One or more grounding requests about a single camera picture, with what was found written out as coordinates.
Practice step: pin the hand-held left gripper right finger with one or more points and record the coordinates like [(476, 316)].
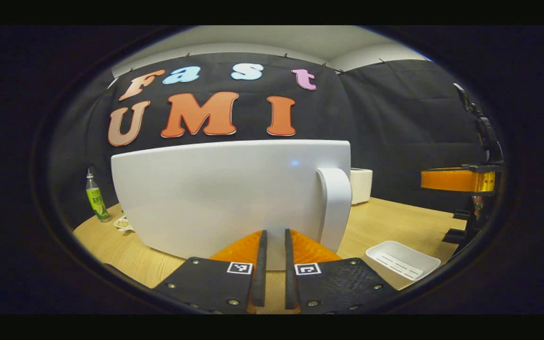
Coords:
[(291, 269)]

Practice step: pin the white toaster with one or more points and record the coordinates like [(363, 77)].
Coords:
[(361, 186)]

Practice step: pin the small white snack plate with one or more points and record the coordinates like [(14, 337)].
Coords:
[(123, 224)]

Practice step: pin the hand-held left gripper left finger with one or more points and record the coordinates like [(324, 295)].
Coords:
[(260, 269)]

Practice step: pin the white rectangular tray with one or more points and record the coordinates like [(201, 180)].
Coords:
[(402, 262)]

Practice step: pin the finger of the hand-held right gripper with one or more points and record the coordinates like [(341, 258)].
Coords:
[(451, 180)]

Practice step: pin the green label drink bottle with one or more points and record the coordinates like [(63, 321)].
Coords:
[(96, 200)]

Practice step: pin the black backdrop cloth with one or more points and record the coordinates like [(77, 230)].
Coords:
[(395, 118)]

